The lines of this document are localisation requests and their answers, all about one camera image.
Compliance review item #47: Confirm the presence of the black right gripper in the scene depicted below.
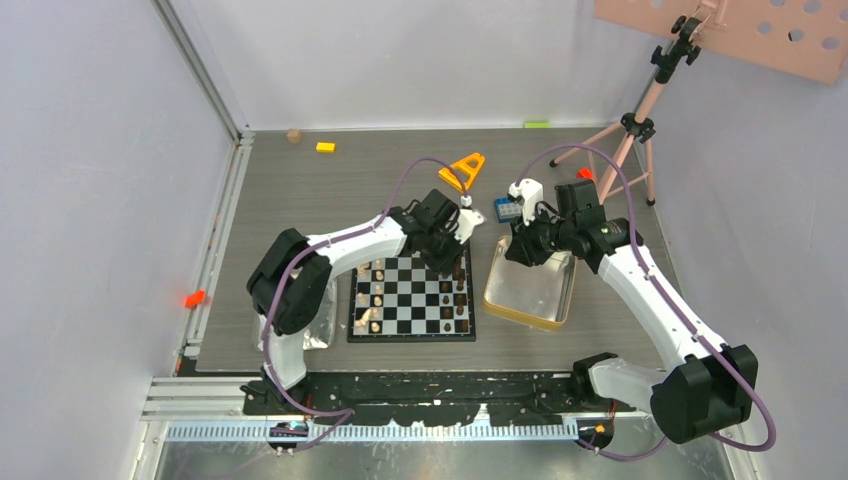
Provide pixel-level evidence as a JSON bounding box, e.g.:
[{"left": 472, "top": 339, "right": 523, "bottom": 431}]
[{"left": 507, "top": 205, "right": 576, "bottom": 267}]

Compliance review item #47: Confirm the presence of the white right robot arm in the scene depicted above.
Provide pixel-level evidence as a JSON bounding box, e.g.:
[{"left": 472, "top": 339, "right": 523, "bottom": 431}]
[{"left": 505, "top": 178, "right": 758, "bottom": 444}]

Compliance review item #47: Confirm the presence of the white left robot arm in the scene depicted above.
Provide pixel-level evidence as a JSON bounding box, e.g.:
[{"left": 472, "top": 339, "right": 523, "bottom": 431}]
[{"left": 246, "top": 189, "right": 485, "bottom": 414}]

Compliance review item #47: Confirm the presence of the pink perforated board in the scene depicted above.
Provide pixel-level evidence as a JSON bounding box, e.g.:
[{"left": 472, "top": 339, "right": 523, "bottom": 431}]
[{"left": 594, "top": 0, "right": 847, "bottom": 85}]

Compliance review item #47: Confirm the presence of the red block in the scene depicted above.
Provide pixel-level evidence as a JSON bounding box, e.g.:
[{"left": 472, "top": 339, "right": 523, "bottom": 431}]
[{"left": 577, "top": 168, "right": 594, "bottom": 181}]

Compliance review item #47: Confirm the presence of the blue and grey lego block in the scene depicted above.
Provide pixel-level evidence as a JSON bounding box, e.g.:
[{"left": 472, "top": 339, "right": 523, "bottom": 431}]
[{"left": 493, "top": 197, "right": 522, "bottom": 223}]

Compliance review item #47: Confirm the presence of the yellow triangle toy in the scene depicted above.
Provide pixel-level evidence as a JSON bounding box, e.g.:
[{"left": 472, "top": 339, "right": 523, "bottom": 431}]
[{"left": 438, "top": 152, "right": 486, "bottom": 193}]

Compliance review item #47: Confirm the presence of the black and white chessboard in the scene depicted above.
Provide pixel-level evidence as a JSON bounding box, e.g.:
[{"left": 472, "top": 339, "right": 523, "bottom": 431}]
[{"left": 347, "top": 247, "right": 477, "bottom": 343}]

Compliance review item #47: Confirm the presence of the gold square metal tin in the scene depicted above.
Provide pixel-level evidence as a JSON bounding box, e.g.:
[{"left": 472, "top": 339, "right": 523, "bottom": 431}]
[{"left": 482, "top": 235, "right": 576, "bottom": 332}]

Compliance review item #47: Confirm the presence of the pink tripod stand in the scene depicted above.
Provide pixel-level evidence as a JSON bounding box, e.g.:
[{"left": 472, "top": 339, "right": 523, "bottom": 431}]
[{"left": 549, "top": 14, "right": 658, "bottom": 208}]

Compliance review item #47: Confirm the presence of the small yellow block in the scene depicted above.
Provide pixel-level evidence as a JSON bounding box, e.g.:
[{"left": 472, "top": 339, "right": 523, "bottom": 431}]
[{"left": 315, "top": 142, "right": 336, "bottom": 153}]

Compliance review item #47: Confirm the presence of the silver tin lid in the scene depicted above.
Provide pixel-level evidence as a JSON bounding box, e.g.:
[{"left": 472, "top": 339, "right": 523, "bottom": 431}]
[{"left": 253, "top": 280, "right": 338, "bottom": 351}]

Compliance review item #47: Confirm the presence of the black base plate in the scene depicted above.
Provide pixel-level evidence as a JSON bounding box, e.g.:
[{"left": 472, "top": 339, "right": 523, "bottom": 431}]
[{"left": 240, "top": 371, "right": 632, "bottom": 427}]

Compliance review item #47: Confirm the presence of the orange block on rail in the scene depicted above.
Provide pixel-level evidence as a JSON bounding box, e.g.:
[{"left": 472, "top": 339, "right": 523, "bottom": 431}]
[{"left": 183, "top": 289, "right": 206, "bottom": 309}]

